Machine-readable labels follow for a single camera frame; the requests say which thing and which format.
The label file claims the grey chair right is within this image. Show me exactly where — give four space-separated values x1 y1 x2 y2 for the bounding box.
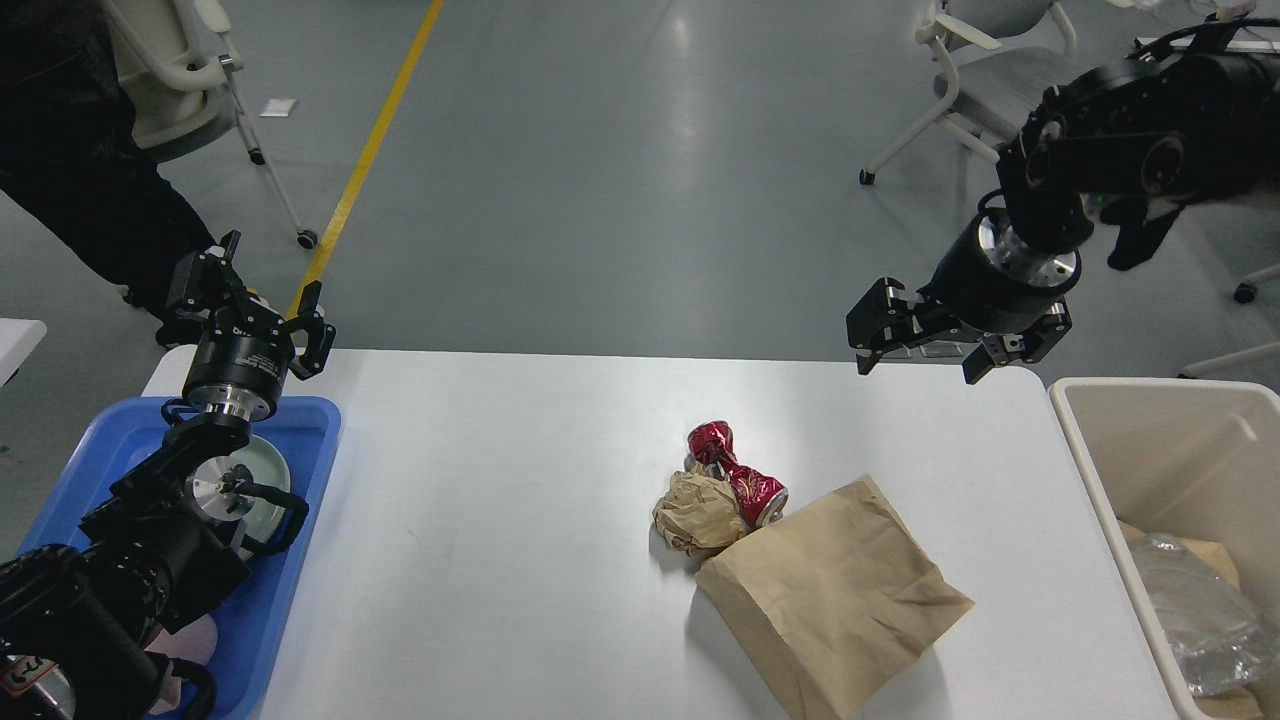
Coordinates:
859 1 1085 186

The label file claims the aluminium foil tray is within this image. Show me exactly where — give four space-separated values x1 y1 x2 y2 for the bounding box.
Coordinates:
1126 533 1279 698

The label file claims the beige plastic bin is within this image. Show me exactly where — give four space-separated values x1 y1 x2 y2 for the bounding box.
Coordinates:
1048 378 1279 719

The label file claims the blue plastic tray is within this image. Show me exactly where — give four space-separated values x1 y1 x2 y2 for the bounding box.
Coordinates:
18 396 342 719

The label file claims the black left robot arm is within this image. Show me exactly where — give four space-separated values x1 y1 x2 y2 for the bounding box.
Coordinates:
3 231 337 719

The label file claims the brown paper ball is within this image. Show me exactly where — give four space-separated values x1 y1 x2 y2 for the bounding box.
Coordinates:
652 461 750 557

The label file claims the person in black trousers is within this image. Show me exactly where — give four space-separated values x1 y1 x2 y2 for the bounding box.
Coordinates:
1 1 214 348

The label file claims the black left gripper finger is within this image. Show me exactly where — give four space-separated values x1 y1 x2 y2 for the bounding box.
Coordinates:
164 231 262 338
280 281 337 380

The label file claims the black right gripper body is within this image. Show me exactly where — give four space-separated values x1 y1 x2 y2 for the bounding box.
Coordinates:
919 210 1082 334

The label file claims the red foil wrapper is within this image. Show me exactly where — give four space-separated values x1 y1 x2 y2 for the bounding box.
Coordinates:
687 420 790 529

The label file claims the chair leg right edge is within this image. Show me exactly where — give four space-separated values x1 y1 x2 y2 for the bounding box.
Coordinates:
1176 263 1279 380

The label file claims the white table corner left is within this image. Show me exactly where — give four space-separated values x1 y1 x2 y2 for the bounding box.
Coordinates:
0 316 49 387

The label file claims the grey chair left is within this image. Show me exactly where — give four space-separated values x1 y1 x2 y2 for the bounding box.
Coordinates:
99 1 319 250

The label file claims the green plate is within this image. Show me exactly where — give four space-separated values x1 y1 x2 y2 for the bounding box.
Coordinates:
230 436 292 543

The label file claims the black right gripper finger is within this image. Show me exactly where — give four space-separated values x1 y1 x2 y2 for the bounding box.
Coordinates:
846 277 961 375
963 300 1073 386

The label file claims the desk foot top right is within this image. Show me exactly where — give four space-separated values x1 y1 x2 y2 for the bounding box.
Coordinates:
1128 1 1277 60

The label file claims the pink mug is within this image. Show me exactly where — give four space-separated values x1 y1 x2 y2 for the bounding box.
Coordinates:
145 614 219 715

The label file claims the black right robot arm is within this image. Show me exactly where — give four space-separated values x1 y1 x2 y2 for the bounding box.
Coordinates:
845 15 1277 384

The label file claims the grey chair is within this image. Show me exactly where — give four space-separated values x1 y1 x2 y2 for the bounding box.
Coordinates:
859 1 1085 186
99 1 319 250

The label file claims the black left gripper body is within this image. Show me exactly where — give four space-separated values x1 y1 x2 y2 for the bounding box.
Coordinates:
180 329 293 420

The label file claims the brown paper bag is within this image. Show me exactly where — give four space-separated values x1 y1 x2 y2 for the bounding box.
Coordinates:
1117 521 1277 719
695 475 974 719

